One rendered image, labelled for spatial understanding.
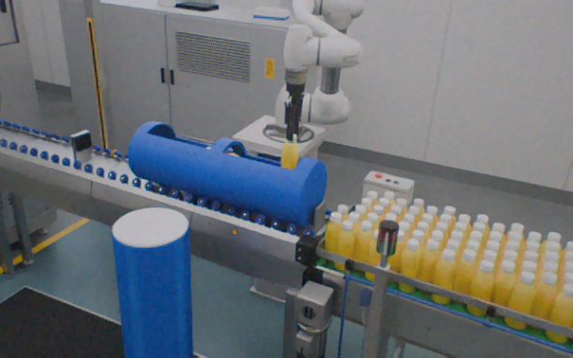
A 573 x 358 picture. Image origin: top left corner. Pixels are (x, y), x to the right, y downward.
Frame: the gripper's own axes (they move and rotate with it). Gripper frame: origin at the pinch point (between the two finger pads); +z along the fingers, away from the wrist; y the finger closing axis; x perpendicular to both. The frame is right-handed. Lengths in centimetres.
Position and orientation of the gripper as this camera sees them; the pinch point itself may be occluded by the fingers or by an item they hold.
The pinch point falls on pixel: (292, 131)
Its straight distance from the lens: 214.8
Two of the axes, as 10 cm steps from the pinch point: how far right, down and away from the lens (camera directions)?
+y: -4.6, 3.6, -8.1
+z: -0.5, 9.0, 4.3
